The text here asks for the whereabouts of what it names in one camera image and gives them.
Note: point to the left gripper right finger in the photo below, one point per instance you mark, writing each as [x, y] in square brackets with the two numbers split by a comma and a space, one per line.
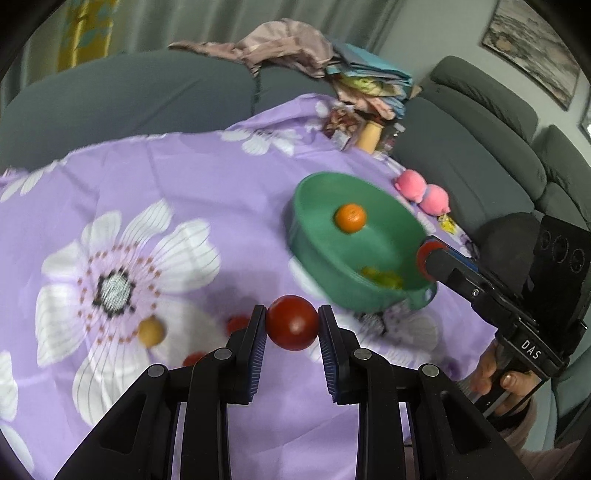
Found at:
[412, 423]

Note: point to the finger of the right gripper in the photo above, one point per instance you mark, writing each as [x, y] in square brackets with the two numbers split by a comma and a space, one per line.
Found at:
[488, 296]

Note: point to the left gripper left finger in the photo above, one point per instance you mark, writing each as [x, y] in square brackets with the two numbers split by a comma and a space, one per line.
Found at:
[182, 411]

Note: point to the green tomato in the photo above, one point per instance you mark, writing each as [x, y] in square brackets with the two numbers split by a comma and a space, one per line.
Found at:
[386, 279]

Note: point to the yellow-brown longan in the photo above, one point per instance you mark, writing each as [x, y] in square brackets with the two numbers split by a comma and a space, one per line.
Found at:
[150, 332]

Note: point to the orange mandarin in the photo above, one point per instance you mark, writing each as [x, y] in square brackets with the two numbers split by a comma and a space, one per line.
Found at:
[350, 218]

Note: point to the green plastic bowl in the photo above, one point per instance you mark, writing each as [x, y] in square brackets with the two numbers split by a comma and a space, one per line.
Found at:
[389, 242]

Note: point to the red tomato with stem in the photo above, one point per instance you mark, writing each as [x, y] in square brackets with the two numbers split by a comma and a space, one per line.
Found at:
[423, 253]

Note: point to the person right hand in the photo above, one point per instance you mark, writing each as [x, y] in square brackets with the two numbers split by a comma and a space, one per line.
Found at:
[503, 387]

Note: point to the yellow candy wrapper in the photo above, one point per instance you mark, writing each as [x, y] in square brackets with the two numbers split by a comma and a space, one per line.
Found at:
[448, 224]

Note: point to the pink plush toy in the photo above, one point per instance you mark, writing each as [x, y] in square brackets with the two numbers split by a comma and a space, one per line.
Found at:
[431, 198]

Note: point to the grey sofa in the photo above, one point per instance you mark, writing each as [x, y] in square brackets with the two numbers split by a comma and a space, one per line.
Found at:
[125, 96]

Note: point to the purple floral tablecloth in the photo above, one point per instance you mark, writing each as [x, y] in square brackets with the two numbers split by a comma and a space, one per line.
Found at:
[189, 227]

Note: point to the clear small bottle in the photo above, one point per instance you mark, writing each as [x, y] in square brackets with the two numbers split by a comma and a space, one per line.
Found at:
[390, 139]

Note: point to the yellow bottle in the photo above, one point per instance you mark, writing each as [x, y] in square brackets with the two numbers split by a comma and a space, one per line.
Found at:
[370, 136]

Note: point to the dried fruit snack box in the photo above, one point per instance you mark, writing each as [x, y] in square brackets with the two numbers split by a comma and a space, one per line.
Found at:
[342, 127]

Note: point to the stack of folded clothes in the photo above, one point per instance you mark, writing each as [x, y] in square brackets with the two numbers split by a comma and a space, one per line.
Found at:
[369, 83]

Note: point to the pink crumpled cloth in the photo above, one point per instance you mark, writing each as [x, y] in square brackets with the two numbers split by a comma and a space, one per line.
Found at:
[285, 42]

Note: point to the yellow patterned curtain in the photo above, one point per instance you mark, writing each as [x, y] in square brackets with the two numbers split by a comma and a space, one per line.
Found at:
[87, 32]

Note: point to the framed wall painting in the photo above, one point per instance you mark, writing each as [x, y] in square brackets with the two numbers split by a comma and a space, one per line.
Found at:
[519, 35]

